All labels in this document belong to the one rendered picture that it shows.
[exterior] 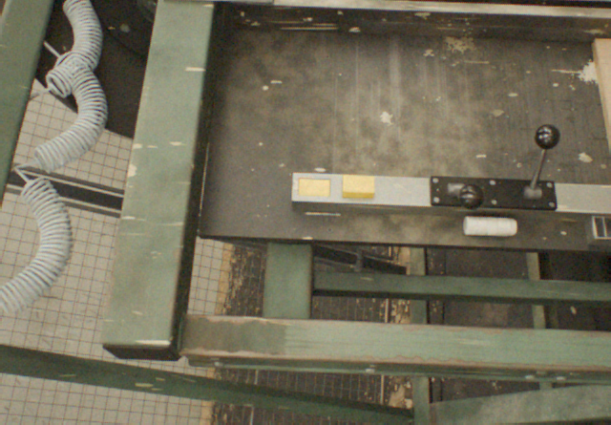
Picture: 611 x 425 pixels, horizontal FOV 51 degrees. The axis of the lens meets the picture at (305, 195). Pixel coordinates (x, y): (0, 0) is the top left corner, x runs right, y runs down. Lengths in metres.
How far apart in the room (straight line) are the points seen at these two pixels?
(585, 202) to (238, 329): 0.58
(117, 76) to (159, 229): 0.81
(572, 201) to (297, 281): 0.46
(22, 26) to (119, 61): 0.25
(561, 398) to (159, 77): 1.23
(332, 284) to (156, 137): 0.37
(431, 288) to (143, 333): 0.47
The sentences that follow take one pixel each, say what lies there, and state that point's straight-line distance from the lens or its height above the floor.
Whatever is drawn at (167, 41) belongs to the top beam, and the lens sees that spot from 1.13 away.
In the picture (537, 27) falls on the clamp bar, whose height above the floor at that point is 1.35.
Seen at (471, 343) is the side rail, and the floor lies 1.49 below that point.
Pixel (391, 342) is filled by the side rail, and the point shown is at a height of 1.59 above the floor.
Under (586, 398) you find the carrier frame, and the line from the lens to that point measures 1.73.
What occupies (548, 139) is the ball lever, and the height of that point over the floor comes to 1.45.
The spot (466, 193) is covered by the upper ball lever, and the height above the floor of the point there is 1.56.
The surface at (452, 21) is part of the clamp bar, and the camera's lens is 1.24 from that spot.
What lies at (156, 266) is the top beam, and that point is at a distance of 0.95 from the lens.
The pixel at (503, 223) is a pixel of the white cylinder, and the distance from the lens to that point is 1.07.
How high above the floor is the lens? 2.16
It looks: 27 degrees down
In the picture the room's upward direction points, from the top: 74 degrees counter-clockwise
